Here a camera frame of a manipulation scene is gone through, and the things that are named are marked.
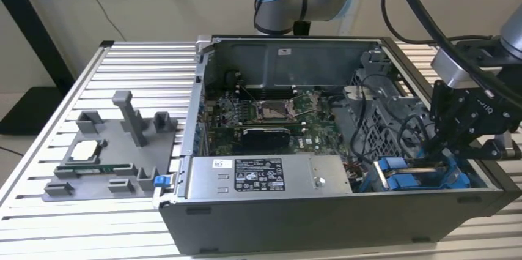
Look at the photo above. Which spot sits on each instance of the silver CPU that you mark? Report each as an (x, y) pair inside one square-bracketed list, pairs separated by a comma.
[(85, 150)]

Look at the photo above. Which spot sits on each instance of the CPU socket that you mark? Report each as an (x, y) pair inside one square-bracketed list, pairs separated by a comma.
[(271, 111)]

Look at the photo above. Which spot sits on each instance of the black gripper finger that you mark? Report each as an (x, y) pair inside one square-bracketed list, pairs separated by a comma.
[(474, 151), (443, 104)]

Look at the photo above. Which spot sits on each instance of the blue case latch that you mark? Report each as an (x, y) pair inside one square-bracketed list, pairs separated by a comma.
[(162, 180)]

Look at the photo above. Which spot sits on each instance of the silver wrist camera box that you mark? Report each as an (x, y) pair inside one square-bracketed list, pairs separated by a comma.
[(454, 68)]

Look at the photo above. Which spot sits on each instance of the green RAM stick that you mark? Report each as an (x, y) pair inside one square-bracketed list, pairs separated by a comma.
[(106, 168)]

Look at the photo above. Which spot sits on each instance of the metal disk bay cage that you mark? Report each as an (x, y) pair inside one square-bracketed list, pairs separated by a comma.
[(379, 131)]

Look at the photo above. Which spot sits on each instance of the black stand base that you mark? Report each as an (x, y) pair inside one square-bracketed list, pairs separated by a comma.
[(29, 110)]

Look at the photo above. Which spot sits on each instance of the green motherboard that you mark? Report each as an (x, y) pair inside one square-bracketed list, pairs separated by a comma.
[(314, 137)]

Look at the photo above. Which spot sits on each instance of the black stand post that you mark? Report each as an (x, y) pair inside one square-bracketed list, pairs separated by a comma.
[(41, 36)]

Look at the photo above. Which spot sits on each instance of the black RAM slot row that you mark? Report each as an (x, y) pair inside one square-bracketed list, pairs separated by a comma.
[(278, 123), (270, 91)]

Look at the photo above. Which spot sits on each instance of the silver power supply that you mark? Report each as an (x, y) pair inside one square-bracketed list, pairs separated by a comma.
[(302, 174)]

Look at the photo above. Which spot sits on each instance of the thin metal locking lever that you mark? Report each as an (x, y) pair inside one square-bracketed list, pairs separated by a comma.
[(247, 92), (306, 109)]

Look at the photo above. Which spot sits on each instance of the hard disk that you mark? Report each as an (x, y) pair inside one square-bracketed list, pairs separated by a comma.
[(394, 163)]

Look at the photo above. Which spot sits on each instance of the gray parts rack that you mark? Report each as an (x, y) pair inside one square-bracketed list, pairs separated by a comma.
[(118, 156)]

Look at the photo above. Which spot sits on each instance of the black PC case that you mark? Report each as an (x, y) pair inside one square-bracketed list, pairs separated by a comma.
[(286, 226)]

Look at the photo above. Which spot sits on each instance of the black graphics card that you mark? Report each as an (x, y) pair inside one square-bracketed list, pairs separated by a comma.
[(266, 139)]

